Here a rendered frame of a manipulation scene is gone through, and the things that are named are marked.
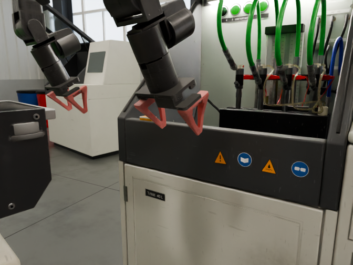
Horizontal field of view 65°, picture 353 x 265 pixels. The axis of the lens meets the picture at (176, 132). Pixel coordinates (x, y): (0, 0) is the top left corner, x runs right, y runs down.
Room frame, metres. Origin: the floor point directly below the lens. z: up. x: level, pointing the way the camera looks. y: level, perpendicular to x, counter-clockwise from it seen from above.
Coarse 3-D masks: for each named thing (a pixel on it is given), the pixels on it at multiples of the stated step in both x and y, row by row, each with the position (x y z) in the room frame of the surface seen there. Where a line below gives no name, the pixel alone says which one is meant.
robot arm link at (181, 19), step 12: (144, 0) 0.43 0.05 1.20; (156, 0) 0.44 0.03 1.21; (180, 0) 0.51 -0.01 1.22; (144, 12) 0.43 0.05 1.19; (156, 12) 0.44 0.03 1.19; (168, 12) 0.49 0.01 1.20; (180, 12) 0.51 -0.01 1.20; (120, 24) 0.48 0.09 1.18; (180, 24) 0.50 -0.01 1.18; (192, 24) 0.52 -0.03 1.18; (180, 36) 0.50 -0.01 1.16; (168, 48) 0.52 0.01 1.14
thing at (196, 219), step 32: (128, 192) 0.94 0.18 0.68; (160, 192) 0.86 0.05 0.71; (192, 192) 0.79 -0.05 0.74; (224, 192) 0.73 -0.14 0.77; (128, 224) 0.95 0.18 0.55; (160, 224) 0.86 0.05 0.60; (192, 224) 0.79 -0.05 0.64; (224, 224) 0.73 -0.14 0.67; (256, 224) 0.68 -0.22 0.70; (288, 224) 0.64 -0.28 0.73; (320, 224) 0.60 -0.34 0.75; (128, 256) 0.95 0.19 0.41; (160, 256) 0.86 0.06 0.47; (192, 256) 0.79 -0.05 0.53; (224, 256) 0.73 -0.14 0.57; (256, 256) 0.68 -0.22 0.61; (288, 256) 0.63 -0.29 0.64
